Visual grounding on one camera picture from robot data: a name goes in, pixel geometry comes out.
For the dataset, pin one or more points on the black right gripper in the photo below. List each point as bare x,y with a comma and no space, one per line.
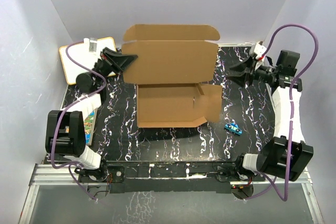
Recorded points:
247,71

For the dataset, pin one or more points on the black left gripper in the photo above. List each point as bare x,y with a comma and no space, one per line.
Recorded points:
115,61

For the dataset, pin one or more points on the brown cardboard box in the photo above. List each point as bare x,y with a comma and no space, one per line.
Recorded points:
173,74

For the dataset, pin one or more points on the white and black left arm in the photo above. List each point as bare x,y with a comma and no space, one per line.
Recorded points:
65,133

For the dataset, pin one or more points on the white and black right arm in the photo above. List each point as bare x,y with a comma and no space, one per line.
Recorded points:
286,155

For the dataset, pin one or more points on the small orange-framed whiteboard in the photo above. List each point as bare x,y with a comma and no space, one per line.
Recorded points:
80,54

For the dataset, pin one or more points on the small blue toy car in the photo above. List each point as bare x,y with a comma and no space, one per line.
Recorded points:
233,127

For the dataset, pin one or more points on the blue treehouse book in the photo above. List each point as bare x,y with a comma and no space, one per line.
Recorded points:
89,126

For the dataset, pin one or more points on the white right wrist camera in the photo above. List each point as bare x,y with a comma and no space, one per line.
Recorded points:
257,52

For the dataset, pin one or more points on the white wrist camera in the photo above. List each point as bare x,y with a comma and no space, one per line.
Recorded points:
257,52
90,44

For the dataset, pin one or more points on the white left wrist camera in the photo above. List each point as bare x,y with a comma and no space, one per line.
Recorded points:
90,44

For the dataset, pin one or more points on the black mounting base bracket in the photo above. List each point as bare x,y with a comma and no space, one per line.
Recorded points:
223,177

